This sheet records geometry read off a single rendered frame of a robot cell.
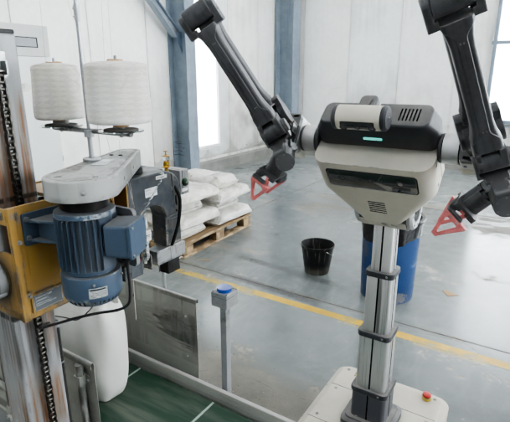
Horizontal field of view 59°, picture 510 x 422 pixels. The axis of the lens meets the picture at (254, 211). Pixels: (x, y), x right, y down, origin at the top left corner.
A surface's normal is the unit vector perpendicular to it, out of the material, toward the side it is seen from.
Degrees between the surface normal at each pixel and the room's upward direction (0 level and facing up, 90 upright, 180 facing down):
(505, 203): 106
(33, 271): 90
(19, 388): 90
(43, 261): 90
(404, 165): 40
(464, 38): 111
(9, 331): 90
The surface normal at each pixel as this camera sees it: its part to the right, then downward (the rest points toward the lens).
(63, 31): 0.84, 0.15
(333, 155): -0.35, -0.58
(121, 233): -0.15, 0.28
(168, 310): -0.54, 0.24
